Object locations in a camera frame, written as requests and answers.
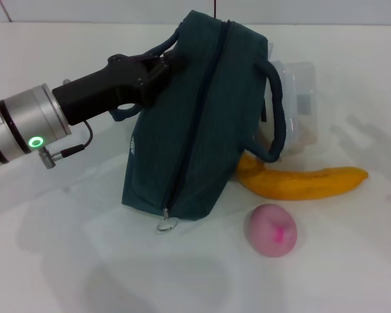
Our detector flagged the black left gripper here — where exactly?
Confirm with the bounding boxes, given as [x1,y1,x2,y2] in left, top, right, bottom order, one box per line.
[51,46,187,127]

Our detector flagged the dark teal zipper bag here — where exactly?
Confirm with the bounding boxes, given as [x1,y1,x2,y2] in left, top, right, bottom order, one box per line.
[112,9,287,232]

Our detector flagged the clear blue-rimmed food container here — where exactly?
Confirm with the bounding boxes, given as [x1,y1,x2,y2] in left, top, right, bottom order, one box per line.
[263,60,319,154]

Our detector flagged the yellow banana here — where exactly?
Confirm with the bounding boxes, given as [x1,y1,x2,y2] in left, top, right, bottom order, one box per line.
[236,153,369,201]

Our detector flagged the pink peach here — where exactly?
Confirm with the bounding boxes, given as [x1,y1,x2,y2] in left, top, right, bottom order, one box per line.
[250,203,298,258]

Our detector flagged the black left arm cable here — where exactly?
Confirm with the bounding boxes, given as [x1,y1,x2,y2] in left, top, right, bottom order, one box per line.
[38,122,94,170]

